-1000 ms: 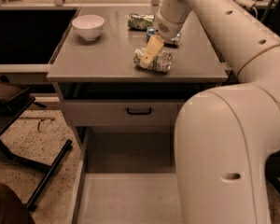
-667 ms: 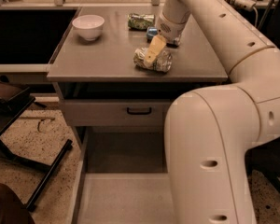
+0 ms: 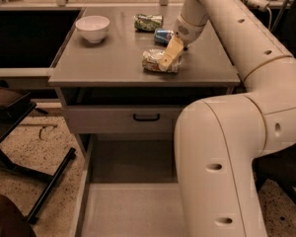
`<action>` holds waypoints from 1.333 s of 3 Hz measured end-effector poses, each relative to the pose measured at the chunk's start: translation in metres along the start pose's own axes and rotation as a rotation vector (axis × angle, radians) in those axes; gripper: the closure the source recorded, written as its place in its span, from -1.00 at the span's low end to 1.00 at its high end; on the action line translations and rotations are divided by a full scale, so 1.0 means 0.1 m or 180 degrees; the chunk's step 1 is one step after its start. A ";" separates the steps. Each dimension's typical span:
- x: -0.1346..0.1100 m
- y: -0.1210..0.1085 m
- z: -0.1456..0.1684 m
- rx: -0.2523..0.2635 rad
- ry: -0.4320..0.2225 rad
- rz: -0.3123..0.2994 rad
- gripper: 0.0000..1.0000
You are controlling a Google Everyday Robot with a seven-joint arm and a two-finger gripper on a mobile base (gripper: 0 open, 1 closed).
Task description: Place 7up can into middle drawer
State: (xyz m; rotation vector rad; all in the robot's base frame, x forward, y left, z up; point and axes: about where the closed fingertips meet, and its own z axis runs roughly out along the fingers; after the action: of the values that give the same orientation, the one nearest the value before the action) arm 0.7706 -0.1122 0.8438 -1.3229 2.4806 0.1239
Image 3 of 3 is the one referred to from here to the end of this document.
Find open middle drawer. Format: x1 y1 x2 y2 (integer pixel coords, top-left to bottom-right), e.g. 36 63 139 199
69 135 186 237

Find white power cable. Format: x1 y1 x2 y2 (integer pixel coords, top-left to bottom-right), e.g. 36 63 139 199
266 7 274 30

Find closed top drawer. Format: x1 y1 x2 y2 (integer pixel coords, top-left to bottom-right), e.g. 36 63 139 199
63 106 182 134

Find black drawer handle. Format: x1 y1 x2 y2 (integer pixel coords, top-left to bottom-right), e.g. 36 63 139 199
132 114 160 122

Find black stand frame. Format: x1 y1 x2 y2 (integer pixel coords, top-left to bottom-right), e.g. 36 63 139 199
0 81 78 225

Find black office chair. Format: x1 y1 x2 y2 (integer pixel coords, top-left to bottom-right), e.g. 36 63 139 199
252 144 296 205

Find white green 7up can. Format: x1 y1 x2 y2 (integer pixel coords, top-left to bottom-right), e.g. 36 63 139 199
142 49 181 73

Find blue pepsi can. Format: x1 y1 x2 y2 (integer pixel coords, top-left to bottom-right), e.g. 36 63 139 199
154 29 174 45

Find white ceramic bowl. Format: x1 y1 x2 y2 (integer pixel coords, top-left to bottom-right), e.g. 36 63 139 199
75 16 110 43

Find brown object bottom left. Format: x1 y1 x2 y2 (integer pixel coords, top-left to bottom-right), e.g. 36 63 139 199
0 195 37 237

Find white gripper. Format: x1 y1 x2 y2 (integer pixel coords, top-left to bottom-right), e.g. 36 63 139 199
158 15 208 71

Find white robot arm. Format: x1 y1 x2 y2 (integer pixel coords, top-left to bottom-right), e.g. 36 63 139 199
159 0 296 237

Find green crushed soda can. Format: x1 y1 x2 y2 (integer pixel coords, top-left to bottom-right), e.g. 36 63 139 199
134 14 163 32

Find grey drawer cabinet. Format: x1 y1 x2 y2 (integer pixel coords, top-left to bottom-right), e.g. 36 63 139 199
48 6 242 237

